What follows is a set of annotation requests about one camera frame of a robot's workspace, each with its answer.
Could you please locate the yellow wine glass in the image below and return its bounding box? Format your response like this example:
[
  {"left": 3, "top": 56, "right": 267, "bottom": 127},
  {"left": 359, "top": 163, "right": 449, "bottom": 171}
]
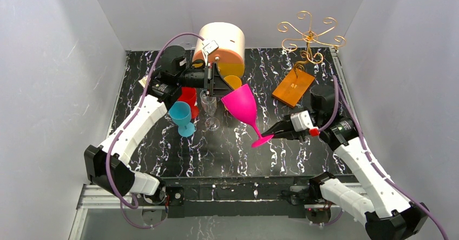
[{"left": 224, "top": 75, "right": 242, "bottom": 90}]

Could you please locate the clear wine glass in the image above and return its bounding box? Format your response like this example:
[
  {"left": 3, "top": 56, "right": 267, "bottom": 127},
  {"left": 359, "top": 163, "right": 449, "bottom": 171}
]
[{"left": 200, "top": 90, "right": 220, "bottom": 132}]

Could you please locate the magenta wine glass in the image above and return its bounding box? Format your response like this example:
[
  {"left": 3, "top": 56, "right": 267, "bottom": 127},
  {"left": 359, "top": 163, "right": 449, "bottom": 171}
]
[{"left": 221, "top": 84, "right": 273, "bottom": 148}]

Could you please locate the red wine glass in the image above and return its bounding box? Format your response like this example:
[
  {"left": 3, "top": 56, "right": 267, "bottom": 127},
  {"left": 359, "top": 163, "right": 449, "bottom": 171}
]
[{"left": 178, "top": 87, "right": 199, "bottom": 119}]

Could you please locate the blue wine glass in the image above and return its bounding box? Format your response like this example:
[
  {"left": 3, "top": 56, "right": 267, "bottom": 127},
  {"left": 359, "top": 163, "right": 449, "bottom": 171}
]
[{"left": 168, "top": 101, "right": 196, "bottom": 137}]

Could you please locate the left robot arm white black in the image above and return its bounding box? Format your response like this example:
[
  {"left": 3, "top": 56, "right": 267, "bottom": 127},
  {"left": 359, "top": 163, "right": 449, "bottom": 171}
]
[{"left": 84, "top": 42, "right": 232, "bottom": 197}]

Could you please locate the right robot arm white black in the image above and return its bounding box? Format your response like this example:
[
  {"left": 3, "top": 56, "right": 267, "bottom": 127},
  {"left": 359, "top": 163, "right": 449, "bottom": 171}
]
[{"left": 263, "top": 85, "right": 428, "bottom": 239}]

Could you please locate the wooden rack base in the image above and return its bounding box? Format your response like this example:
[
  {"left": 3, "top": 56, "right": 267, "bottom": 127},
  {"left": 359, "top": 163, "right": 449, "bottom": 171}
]
[{"left": 272, "top": 69, "right": 315, "bottom": 108}]

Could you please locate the round pastel drawer cabinet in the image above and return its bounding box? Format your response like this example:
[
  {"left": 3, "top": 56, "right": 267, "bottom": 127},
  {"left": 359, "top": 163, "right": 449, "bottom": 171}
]
[{"left": 199, "top": 22, "right": 245, "bottom": 78}]

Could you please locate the white red small box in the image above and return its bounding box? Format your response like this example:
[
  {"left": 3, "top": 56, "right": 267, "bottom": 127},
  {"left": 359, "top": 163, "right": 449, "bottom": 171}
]
[{"left": 139, "top": 76, "right": 148, "bottom": 88}]

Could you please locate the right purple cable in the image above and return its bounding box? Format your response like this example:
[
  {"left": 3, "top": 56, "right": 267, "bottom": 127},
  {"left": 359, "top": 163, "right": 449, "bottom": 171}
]
[{"left": 312, "top": 75, "right": 449, "bottom": 240}]

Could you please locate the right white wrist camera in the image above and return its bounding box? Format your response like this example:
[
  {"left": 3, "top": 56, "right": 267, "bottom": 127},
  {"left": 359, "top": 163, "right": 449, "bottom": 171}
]
[{"left": 290, "top": 111, "right": 320, "bottom": 137}]

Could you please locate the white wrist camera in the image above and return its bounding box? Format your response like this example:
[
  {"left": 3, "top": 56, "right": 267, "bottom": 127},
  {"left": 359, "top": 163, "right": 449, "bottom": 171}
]
[
  {"left": 201, "top": 39, "right": 219, "bottom": 65},
  {"left": 290, "top": 111, "right": 320, "bottom": 137}
]

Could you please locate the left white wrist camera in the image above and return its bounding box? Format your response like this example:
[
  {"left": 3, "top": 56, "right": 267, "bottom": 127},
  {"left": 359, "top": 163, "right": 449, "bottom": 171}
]
[{"left": 201, "top": 39, "right": 219, "bottom": 65}]

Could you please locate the gold wire glass rack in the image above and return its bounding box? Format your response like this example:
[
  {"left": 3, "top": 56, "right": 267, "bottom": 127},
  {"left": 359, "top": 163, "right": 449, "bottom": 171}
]
[{"left": 277, "top": 11, "right": 347, "bottom": 77}]

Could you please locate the black front mounting rail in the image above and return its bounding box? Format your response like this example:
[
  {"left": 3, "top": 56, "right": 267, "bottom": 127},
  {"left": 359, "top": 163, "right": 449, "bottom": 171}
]
[{"left": 133, "top": 175, "right": 345, "bottom": 219}]

